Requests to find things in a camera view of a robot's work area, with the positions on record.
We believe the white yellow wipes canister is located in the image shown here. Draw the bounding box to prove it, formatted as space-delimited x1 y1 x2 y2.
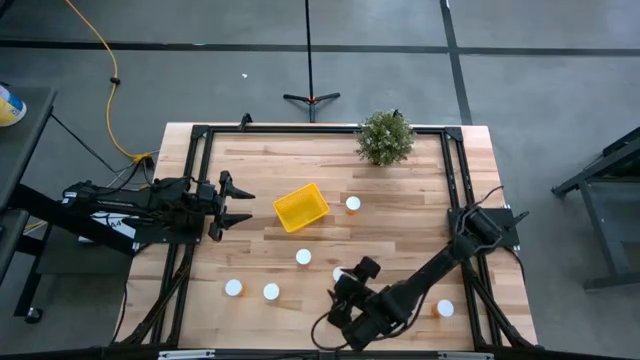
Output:
0 84 28 128

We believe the black tripod stand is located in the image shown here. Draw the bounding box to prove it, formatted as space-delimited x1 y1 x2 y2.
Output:
282 0 342 124

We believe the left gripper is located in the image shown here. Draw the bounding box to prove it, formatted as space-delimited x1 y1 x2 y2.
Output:
197 170 257 243

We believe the yellow plastic basket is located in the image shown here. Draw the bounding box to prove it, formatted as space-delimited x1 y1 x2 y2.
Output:
272 182 332 234

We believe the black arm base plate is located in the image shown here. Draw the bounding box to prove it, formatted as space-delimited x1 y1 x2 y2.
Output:
448 207 521 250
133 218 204 246

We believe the white paper sheet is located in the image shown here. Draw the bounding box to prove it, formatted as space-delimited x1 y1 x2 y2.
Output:
77 212 139 244

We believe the black side table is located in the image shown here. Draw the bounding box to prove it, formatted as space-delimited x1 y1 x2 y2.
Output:
0 85 136 324

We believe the black aluminium frame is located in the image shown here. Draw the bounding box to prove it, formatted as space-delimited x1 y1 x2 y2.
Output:
107 123 539 360

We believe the yellow power cable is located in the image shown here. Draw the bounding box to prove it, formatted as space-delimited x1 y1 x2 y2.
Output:
63 0 154 165

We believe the silver aluminium bar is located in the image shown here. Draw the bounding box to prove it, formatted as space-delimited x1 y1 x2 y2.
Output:
158 351 216 360
438 351 495 360

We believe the green potted plant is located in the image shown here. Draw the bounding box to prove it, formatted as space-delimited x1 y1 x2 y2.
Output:
355 109 417 168

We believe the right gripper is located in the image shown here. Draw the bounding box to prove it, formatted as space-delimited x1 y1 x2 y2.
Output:
327 256 386 326

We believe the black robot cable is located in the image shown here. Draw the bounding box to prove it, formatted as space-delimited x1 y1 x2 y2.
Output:
310 307 349 352

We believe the black metal table frame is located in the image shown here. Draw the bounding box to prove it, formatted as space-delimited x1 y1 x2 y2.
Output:
551 127 640 291

